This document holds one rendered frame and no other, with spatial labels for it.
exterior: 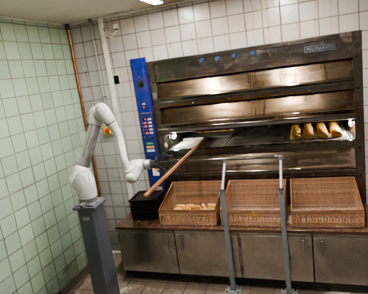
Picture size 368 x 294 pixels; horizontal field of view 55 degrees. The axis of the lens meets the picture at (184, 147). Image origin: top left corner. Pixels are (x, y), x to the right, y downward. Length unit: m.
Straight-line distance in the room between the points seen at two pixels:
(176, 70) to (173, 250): 1.73
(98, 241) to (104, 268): 0.25
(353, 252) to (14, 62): 3.19
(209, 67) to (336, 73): 1.12
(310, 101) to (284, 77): 0.31
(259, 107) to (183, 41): 0.95
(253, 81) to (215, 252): 1.60
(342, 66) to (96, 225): 2.46
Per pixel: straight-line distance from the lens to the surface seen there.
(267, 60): 3.38
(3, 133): 3.21
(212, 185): 3.63
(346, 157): 3.50
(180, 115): 3.58
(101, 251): 3.15
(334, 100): 3.39
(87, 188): 2.98
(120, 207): 4.18
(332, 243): 3.18
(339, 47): 3.38
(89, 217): 3.04
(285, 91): 3.37
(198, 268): 3.48
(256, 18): 3.39
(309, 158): 3.48
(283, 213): 3.01
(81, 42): 4.01
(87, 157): 3.18
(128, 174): 3.05
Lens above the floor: 1.96
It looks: 12 degrees down
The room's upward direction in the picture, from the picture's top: 8 degrees counter-clockwise
